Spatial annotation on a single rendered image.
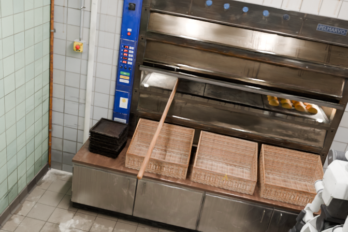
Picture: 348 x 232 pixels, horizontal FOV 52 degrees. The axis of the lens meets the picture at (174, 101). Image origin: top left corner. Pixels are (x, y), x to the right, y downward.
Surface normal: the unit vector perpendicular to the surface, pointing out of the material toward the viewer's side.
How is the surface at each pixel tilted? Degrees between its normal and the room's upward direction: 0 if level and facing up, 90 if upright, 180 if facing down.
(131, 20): 90
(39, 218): 0
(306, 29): 92
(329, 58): 70
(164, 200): 90
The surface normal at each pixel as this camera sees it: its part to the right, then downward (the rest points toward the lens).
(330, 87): -0.09, 0.04
